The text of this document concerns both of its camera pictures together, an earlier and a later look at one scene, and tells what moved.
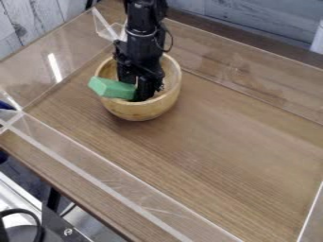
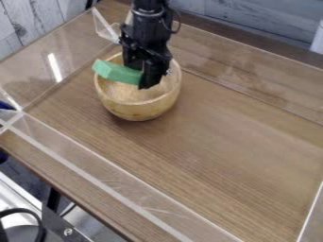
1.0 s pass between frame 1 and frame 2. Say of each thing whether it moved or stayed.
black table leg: stayed
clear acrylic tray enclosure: stayed
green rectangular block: moved
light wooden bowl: stayed
